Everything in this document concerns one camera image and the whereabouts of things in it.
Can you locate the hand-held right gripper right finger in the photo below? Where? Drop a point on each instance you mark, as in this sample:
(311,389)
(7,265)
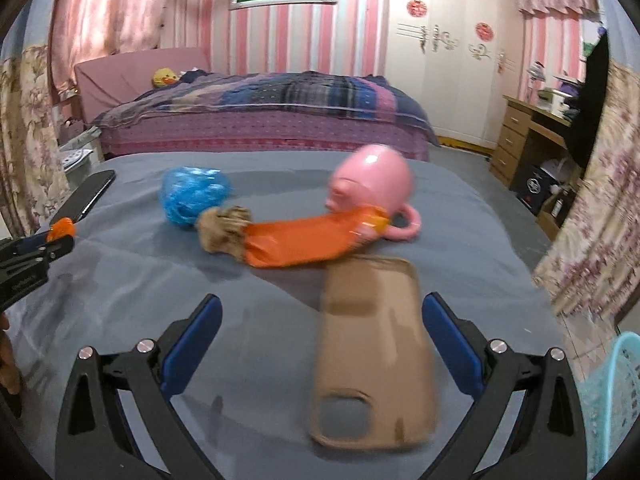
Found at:
(457,350)

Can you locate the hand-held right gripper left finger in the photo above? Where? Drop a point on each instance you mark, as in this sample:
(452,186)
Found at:
(187,355)

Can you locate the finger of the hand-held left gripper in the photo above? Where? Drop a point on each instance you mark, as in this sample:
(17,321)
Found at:
(35,250)

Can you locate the orange tangerine half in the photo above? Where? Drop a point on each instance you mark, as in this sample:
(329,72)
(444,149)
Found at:
(62,227)

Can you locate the brown phone case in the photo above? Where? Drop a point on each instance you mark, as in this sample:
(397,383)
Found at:
(370,335)

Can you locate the turquoise plastic basket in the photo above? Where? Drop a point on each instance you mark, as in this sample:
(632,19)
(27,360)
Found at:
(607,400)

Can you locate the person's left hand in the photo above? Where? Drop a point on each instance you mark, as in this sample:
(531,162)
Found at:
(9,360)

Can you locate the black smartphone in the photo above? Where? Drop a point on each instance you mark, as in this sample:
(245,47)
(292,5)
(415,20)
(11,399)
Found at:
(85,195)

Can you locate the narrow floral curtain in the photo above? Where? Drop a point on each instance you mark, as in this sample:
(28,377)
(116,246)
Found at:
(25,150)

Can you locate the white bedside stand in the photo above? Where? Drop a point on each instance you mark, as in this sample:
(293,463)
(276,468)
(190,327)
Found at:
(80,157)

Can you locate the brown fuzzy clump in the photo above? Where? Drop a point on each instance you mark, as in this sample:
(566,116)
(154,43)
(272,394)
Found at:
(220,230)

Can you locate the blue mesh sponge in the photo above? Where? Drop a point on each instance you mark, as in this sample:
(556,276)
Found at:
(192,195)

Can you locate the orange plastic wrapper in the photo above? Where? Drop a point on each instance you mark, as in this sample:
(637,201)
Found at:
(300,240)

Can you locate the black box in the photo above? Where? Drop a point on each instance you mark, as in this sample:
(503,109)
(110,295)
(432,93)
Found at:
(532,187)

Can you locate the pink pig mug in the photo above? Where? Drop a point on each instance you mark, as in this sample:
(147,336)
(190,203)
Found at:
(372,175)

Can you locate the wide floral curtain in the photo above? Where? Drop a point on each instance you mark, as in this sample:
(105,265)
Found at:
(605,220)

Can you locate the yellow duck plush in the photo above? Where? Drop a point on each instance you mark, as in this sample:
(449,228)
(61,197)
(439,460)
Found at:
(165,77)

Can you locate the wooden desk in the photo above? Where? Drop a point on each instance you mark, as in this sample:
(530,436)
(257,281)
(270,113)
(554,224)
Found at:
(512,135)

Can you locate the purple bed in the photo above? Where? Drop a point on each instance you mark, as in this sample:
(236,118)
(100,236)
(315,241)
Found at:
(225,135)

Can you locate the pink window curtain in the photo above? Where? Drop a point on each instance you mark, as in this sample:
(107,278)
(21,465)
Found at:
(110,15)

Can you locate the white wardrobe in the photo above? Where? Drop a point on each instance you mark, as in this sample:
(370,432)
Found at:
(450,90)

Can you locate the white box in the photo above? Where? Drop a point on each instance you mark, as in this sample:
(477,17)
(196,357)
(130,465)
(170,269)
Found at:
(560,100)

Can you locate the plaid patchwork blanket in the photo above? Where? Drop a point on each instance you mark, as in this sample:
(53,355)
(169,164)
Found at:
(300,97)

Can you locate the black hanging garment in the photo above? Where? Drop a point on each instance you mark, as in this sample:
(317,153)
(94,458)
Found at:
(592,100)

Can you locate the desk lamp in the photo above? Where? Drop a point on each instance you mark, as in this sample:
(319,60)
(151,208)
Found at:
(537,75)

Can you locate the red paper decoration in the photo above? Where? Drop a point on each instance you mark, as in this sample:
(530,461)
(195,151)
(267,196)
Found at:
(416,7)
(483,31)

